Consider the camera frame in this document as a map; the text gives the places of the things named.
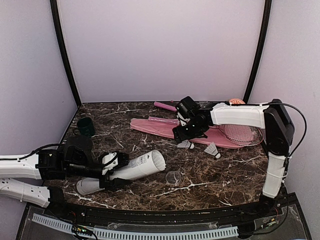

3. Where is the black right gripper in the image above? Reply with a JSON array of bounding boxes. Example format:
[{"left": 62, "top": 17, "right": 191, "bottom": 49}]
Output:
[{"left": 173, "top": 119, "right": 205, "bottom": 143}]

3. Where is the white shuttlecock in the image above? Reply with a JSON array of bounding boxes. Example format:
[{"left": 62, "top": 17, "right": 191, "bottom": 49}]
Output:
[
  {"left": 204, "top": 142, "right": 221, "bottom": 159},
  {"left": 177, "top": 140, "right": 195, "bottom": 150}
]

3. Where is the white shuttlecock tube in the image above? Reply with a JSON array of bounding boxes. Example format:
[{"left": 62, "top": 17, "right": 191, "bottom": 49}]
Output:
[{"left": 76, "top": 150, "right": 166, "bottom": 195}]

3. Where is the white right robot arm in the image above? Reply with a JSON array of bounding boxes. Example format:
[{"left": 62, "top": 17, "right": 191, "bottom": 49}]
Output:
[{"left": 172, "top": 96, "right": 296, "bottom": 217}]

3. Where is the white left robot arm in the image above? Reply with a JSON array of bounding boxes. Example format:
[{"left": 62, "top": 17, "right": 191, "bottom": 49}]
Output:
[{"left": 0, "top": 135, "right": 131, "bottom": 218}]

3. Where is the pink badminton racket front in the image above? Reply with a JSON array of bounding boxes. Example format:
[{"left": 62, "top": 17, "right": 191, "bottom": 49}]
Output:
[{"left": 148, "top": 117, "right": 263, "bottom": 147}]

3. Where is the pink badminton racket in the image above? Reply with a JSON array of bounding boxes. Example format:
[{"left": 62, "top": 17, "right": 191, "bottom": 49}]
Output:
[
  {"left": 153, "top": 101, "right": 265, "bottom": 141},
  {"left": 148, "top": 117, "right": 263, "bottom": 147}
]

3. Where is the pink badminton racket rear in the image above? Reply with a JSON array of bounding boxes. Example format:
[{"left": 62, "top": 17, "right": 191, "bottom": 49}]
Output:
[{"left": 153, "top": 101, "right": 265, "bottom": 141}]

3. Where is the pink racket cover bag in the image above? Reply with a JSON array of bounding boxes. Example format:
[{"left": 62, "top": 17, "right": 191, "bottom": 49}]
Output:
[{"left": 130, "top": 118, "right": 242, "bottom": 149}]

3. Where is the orange patterned small bowl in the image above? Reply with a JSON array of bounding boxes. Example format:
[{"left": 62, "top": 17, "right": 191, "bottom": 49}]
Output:
[{"left": 228, "top": 98, "right": 245, "bottom": 105}]

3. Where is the clear plastic tube lid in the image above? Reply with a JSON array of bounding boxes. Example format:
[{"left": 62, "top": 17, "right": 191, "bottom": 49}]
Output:
[{"left": 165, "top": 171, "right": 182, "bottom": 186}]

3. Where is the dark green mug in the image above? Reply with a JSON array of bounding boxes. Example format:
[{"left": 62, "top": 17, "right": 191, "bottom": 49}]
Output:
[{"left": 72, "top": 117, "right": 96, "bottom": 138}]

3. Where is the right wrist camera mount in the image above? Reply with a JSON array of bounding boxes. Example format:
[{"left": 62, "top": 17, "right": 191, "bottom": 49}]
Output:
[{"left": 176, "top": 110, "right": 191, "bottom": 126}]

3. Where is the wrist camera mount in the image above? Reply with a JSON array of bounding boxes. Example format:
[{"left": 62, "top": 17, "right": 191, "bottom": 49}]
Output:
[
  {"left": 99, "top": 150, "right": 130, "bottom": 175},
  {"left": 176, "top": 110, "right": 191, "bottom": 126}
]

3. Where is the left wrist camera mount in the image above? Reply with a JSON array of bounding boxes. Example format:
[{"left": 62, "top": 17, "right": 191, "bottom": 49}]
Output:
[{"left": 99, "top": 150, "right": 130, "bottom": 175}]

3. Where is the grey slotted cable duct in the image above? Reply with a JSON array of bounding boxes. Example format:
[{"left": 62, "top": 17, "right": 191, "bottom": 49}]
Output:
[{"left": 31, "top": 213, "right": 239, "bottom": 240}]

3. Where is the black front table rail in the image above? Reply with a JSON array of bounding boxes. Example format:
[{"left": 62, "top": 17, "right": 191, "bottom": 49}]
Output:
[{"left": 44, "top": 198, "right": 286, "bottom": 226}]

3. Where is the right black corner post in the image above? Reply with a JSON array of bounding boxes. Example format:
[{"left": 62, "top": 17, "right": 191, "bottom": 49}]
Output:
[{"left": 242, "top": 0, "right": 273, "bottom": 103}]

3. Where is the black corner post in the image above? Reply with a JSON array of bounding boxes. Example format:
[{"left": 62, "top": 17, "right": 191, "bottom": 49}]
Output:
[
  {"left": 242, "top": 0, "right": 273, "bottom": 103},
  {"left": 49, "top": 0, "right": 82, "bottom": 108}
]

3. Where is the left black corner post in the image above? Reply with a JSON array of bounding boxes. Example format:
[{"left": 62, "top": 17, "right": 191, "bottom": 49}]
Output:
[{"left": 49, "top": 0, "right": 82, "bottom": 108}]

